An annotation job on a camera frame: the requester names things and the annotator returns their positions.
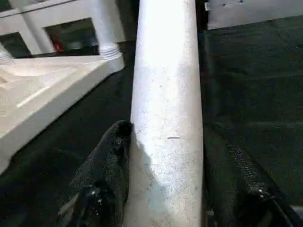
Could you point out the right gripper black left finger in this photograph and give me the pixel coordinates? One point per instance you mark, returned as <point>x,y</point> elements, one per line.
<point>101,177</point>

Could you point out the white plastic table top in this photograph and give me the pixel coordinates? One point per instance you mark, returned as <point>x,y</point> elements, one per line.
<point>47,82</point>

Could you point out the black work mat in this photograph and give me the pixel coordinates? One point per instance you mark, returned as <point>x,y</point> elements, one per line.
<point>248,82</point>

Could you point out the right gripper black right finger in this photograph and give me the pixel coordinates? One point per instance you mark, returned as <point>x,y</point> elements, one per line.
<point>236,194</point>

